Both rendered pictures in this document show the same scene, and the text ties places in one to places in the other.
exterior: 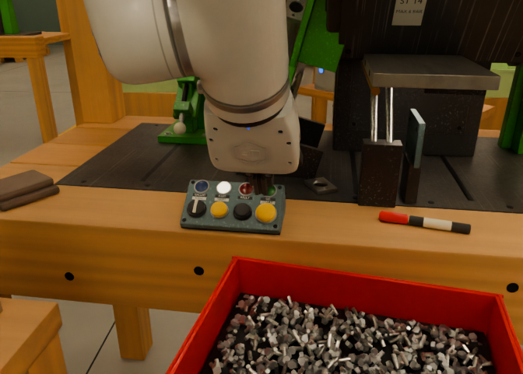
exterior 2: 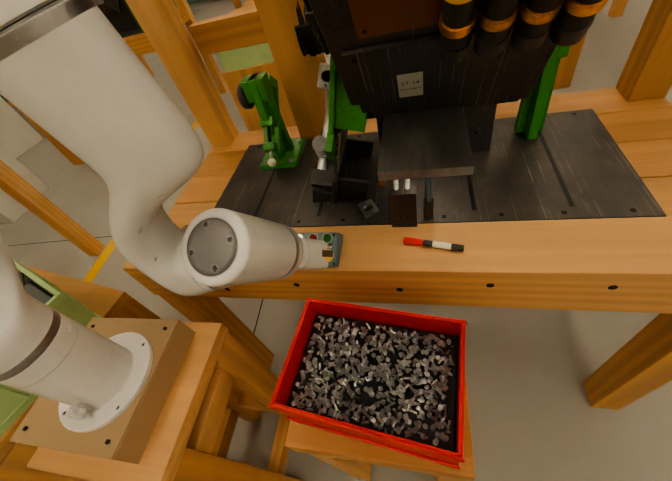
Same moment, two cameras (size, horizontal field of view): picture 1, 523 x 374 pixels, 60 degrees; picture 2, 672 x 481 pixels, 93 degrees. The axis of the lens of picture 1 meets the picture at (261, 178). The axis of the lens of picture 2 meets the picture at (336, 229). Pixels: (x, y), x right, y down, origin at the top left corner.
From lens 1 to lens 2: 34 cm
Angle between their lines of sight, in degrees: 26
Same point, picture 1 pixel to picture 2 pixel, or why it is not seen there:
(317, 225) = (362, 252)
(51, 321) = (221, 333)
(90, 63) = (200, 107)
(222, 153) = not seen: hidden behind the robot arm
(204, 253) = (296, 277)
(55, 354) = (230, 343)
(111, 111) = (227, 137)
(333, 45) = (358, 114)
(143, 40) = (193, 290)
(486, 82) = (462, 171)
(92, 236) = not seen: hidden behind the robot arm
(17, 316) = (203, 336)
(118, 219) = not seen: hidden behind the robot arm
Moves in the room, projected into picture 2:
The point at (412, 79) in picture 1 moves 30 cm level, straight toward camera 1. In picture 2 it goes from (406, 174) to (358, 335)
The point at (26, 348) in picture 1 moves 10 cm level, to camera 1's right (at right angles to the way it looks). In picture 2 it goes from (211, 355) to (252, 352)
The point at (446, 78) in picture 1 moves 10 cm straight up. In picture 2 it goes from (432, 171) to (432, 118)
